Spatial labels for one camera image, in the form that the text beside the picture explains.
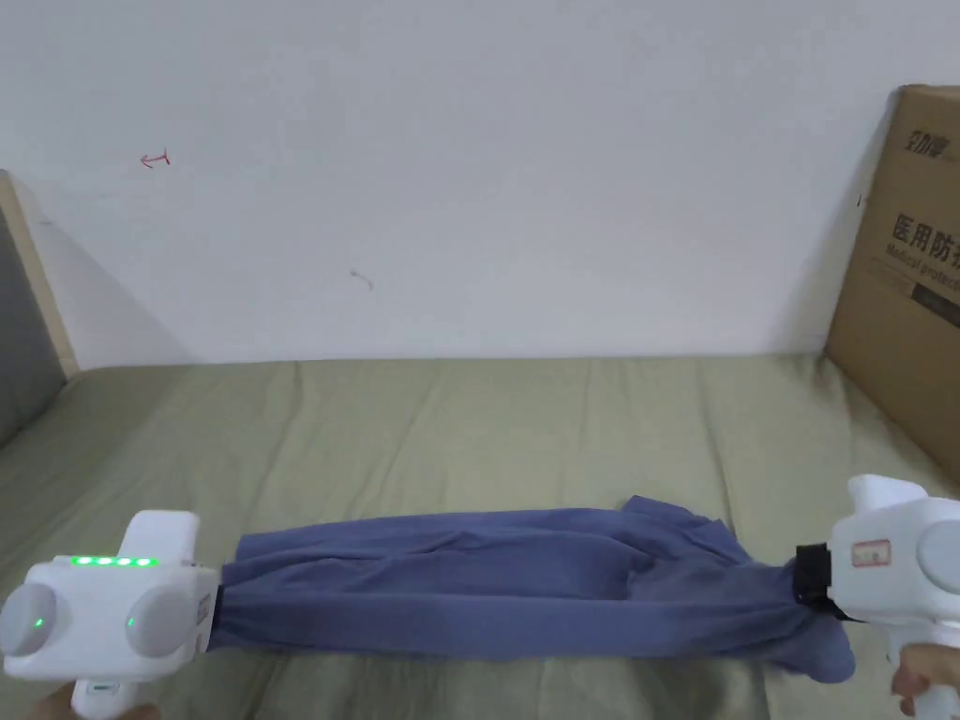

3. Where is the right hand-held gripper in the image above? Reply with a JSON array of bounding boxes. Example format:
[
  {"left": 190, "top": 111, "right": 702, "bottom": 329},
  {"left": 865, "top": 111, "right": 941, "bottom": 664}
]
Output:
[{"left": 794, "top": 473, "right": 960, "bottom": 720}]

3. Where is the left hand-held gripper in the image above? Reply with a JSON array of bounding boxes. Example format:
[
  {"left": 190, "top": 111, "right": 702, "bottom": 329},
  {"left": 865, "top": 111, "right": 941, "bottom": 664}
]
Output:
[{"left": 0, "top": 510, "right": 226, "bottom": 720}]

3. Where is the blue shirt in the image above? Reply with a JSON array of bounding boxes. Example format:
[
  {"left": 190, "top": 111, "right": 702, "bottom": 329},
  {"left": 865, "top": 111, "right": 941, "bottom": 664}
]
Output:
[{"left": 203, "top": 494, "right": 858, "bottom": 687}]

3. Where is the bed with pale green sheet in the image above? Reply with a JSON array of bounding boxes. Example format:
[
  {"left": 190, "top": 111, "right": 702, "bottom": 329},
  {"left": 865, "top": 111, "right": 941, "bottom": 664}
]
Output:
[{"left": 0, "top": 351, "right": 960, "bottom": 720}]

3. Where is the grey padded headboard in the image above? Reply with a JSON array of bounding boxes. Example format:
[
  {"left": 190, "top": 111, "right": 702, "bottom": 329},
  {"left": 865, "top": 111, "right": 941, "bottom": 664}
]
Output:
[{"left": 0, "top": 169, "right": 81, "bottom": 451}]

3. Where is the person's left hand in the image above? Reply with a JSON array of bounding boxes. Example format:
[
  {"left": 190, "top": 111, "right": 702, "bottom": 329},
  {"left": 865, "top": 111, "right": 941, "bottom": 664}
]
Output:
[{"left": 31, "top": 683, "right": 160, "bottom": 720}]

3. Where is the person's right hand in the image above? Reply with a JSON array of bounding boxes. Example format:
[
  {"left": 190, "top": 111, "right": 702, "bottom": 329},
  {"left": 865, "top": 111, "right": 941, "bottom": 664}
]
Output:
[{"left": 890, "top": 641, "right": 960, "bottom": 717}]

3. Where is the brown cardboard carton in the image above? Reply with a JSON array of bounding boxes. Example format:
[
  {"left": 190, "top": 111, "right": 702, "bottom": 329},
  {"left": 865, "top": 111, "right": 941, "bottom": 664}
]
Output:
[{"left": 823, "top": 83, "right": 960, "bottom": 486}]

